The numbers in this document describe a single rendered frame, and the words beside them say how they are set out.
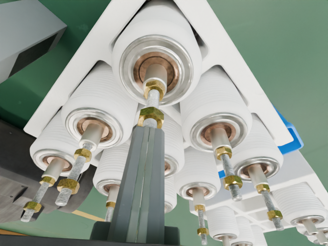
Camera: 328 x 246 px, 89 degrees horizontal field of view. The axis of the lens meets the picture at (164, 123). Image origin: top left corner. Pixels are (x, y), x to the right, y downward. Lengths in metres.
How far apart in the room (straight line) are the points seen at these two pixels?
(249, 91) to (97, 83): 0.23
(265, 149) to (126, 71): 0.23
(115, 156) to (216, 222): 0.42
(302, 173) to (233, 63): 0.39
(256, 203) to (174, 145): 0.50
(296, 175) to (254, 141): 0.28
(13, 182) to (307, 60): 0.83
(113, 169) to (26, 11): 0.32
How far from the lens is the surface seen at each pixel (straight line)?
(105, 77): 0.26
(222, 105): 0.21
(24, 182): 0.63
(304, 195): 0.60
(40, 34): 0.40
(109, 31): 0.25
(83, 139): 0.22
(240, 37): 0.46
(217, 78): 0.27
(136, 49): 0.17
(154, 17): 0.18
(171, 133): 0.29
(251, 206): 0.72
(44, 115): 0.38
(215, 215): 0.66
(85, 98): 0.22
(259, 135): 0.32
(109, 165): 0.35
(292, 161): 0.59
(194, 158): 0.36
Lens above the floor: 0.41
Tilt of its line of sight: 48 degrees down
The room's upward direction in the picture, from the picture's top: 178 degrees counter-clockwise
